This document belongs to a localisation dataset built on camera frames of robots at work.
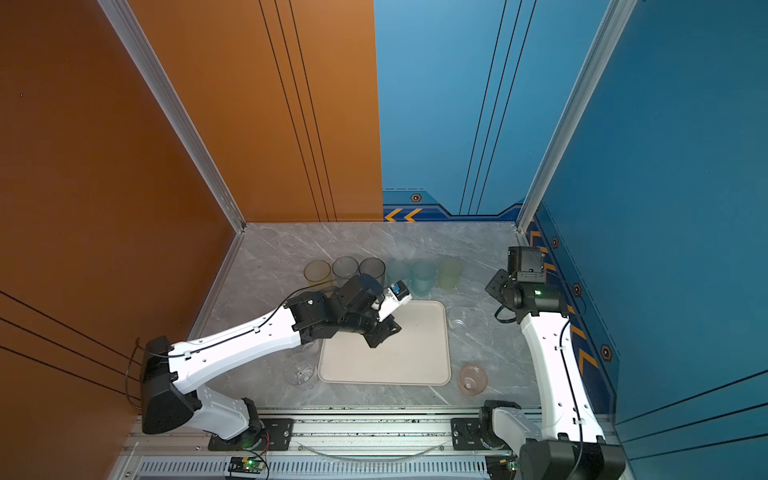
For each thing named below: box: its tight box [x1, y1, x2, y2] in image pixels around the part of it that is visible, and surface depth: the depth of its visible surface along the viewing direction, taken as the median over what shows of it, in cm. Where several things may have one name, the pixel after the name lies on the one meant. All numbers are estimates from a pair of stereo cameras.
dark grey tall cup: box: [359, 257, 386, 287], surface depth 92 cm
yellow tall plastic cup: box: [304, 259, 335, 291], surface depth 91 cm
